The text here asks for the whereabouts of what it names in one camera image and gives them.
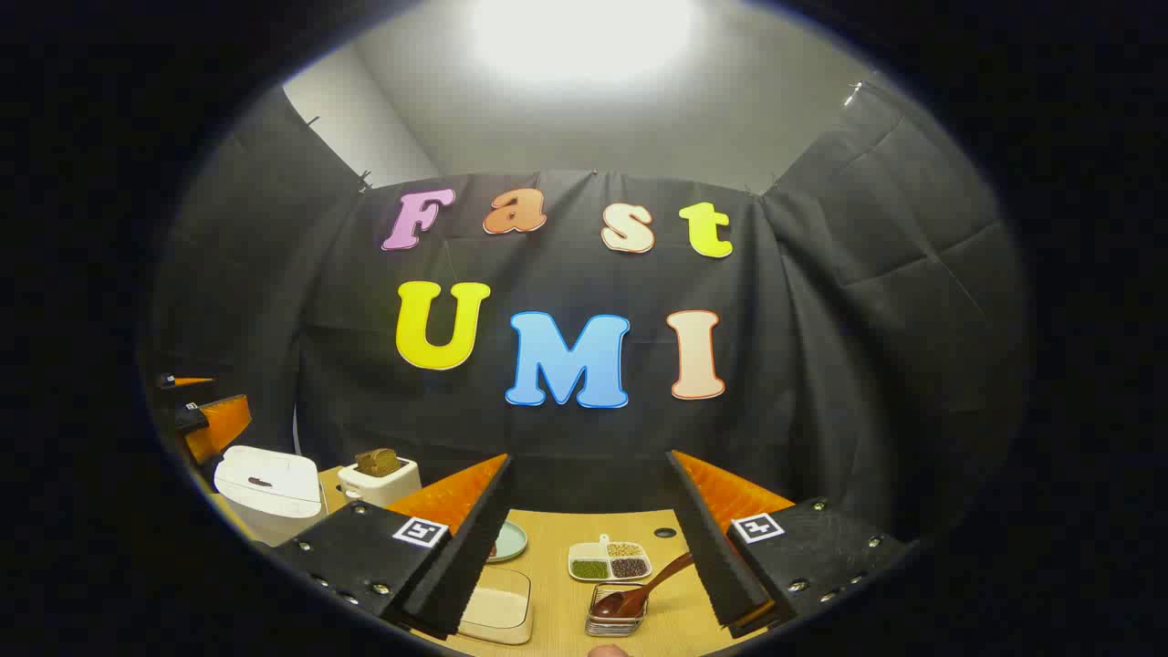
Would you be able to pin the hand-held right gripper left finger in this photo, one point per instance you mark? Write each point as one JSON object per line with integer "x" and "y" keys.
{"x": 470, "y": 557}

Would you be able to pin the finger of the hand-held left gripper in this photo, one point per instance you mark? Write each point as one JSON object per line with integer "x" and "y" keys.
{"x": 187, "y": 380}
{"x": 224, "y": 424}

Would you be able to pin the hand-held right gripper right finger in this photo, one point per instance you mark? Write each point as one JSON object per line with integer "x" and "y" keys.
{"x": 716, "y": 557}

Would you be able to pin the white rice cooker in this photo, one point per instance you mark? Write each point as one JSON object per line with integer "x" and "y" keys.
{"x": 269, "y": 488}

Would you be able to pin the dark wooden spoon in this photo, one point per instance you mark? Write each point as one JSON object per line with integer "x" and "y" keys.
{"x": 613, "y": 602}

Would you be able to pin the clear glass rice container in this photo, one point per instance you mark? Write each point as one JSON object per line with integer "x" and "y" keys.
{"x": 497, "y": 630}

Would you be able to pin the pale green plate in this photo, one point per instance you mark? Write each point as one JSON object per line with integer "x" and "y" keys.
{"x": 513, "y": 543}

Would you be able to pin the dark red beans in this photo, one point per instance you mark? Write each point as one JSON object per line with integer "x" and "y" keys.
{"x": 629, "y": 568}

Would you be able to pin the yellow soybeans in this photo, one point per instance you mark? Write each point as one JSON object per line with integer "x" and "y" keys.
{"x": 624, "y": 549}

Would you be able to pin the white toaster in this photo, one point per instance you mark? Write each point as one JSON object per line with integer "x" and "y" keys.
{"x": 383, "y": 488}

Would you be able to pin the white divided dish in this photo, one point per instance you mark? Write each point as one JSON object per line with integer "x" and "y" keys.
{"x": 584, "y": 552}

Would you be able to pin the green mung beans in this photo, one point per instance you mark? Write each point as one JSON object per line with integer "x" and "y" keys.
{"x": 589, "y": 568}

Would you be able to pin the brown bread slice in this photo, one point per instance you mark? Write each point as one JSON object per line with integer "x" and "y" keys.
{"x": 377, "y": 462}

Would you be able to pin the black backdrop cloth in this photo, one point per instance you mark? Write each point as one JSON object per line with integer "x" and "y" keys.
{"x": 821, "y": 365}

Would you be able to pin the large ceiling light panel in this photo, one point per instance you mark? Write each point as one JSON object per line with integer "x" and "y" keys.
{"x": 584, "y": 36}

